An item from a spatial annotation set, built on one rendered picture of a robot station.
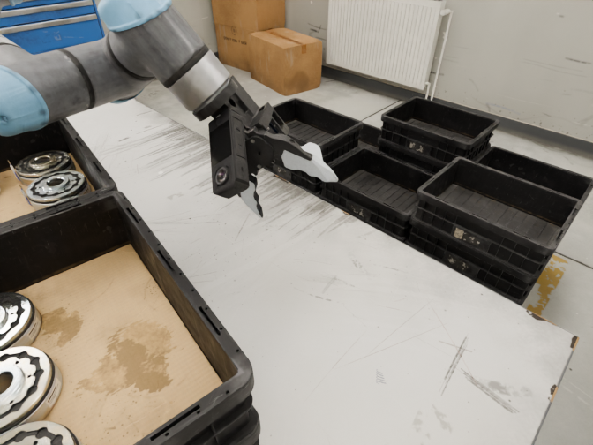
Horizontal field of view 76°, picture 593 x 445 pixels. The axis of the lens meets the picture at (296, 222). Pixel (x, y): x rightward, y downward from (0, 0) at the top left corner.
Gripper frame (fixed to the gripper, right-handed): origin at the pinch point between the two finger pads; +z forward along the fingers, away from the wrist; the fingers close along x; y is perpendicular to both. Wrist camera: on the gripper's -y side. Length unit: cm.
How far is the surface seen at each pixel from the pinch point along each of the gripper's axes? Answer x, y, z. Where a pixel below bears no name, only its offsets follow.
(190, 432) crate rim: 1.6, -34.6, -5.0
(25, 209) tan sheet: 47, 1, -24
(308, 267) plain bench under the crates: 12.0, 5.5, 18.4
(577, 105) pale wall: -75, 209, 152
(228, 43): 157, 343, 5
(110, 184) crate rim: 23.2, -1.4, -19.1
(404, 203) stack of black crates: 10, 73, 66
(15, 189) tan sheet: 53, 7, -28
